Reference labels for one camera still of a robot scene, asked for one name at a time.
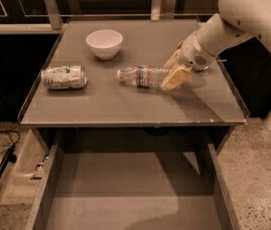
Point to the open grey top drawer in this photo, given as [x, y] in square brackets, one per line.
[126, 179]

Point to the white green soda can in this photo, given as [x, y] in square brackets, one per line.
[64, 77]

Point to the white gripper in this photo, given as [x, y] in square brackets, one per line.
[192, 54]

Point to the clear plastic water bottle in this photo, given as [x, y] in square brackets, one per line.
[142, 76]

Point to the grey cabinet table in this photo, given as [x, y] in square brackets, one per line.
[125, 90]

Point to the red cola can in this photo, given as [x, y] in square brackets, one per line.
[200, 68]

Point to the white ceramic bowl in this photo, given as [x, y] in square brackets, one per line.
[104, 44]

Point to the metal rail frame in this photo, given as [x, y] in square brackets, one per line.
[35, 11]

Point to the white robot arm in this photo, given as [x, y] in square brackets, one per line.
[236, 22]

